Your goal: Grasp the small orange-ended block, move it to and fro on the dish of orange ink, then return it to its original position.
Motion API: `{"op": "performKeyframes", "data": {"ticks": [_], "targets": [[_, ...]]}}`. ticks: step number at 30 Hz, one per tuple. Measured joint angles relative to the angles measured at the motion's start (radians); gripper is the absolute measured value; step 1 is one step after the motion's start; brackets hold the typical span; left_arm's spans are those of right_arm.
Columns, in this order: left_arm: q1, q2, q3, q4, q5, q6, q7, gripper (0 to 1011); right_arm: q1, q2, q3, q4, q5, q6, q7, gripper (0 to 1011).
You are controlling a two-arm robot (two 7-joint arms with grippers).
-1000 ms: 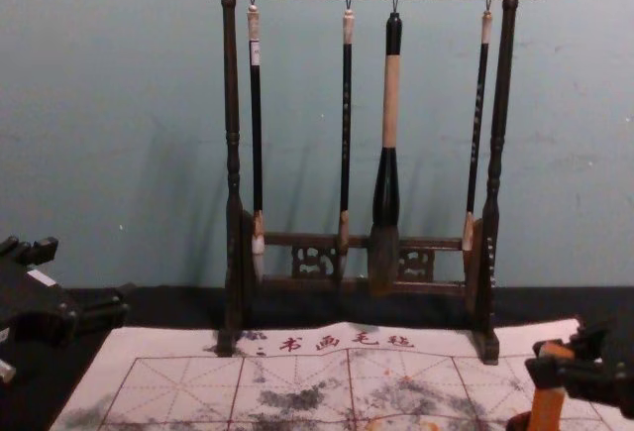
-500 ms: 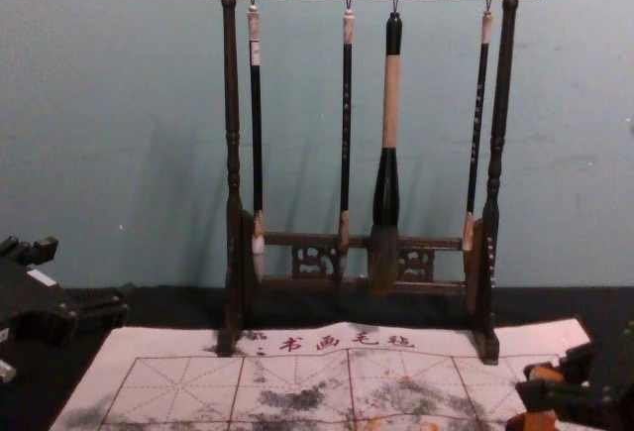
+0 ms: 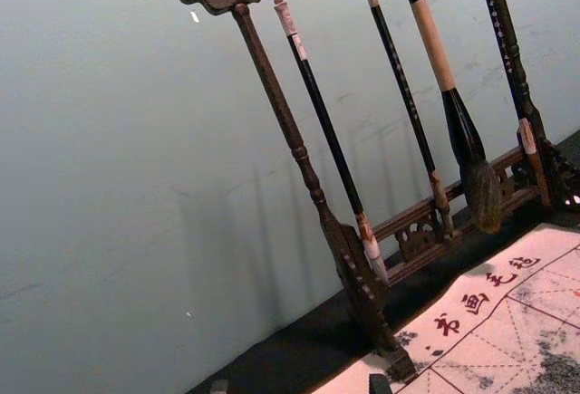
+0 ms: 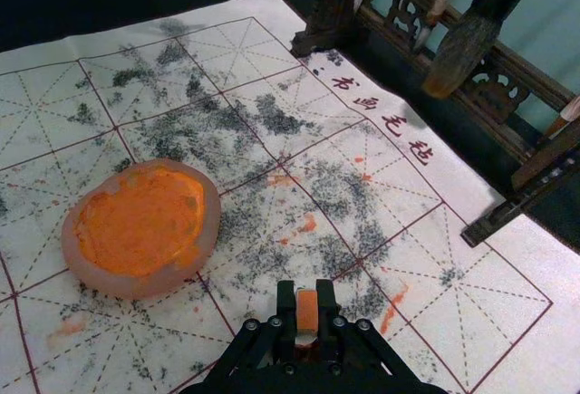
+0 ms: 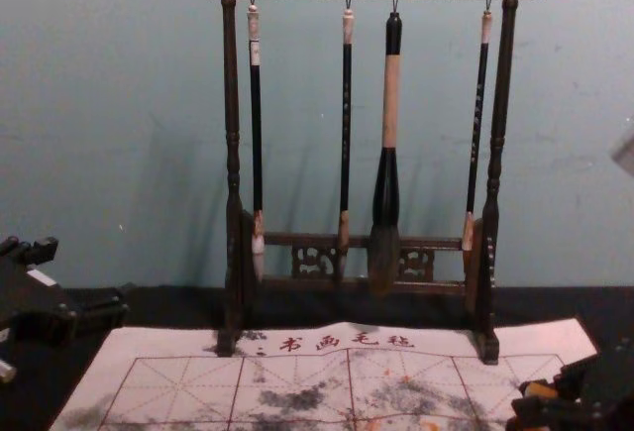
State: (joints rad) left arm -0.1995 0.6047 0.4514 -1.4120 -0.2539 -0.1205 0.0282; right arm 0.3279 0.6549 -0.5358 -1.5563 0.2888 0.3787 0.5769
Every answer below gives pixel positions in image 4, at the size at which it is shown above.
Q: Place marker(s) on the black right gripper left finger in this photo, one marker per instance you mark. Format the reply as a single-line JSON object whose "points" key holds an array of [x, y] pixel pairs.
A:
{"points": [[285, 312]]}

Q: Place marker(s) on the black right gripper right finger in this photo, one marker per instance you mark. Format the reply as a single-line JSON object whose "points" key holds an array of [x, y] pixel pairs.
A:
{"points": [[324, 308]]}

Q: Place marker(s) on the cream stone seal stamp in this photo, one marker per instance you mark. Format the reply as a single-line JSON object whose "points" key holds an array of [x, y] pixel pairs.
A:
{"points": [[308, 317]]}

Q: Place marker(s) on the white felt mat with grid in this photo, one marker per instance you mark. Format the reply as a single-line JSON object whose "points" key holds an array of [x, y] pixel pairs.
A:
{"points": [[408, 240]]}

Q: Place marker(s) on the pink dish of orange paste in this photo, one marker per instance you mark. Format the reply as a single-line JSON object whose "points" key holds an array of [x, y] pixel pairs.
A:
{"points": [[140, 231]]}

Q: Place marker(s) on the dark carved wooden brush rack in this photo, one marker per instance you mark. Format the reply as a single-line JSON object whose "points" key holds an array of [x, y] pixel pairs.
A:
{"points": [[326, 18]]}

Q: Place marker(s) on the brush with pale brown ferrule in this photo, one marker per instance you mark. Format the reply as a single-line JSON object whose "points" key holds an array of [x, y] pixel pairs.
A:
{"points": [[568, 115]]}

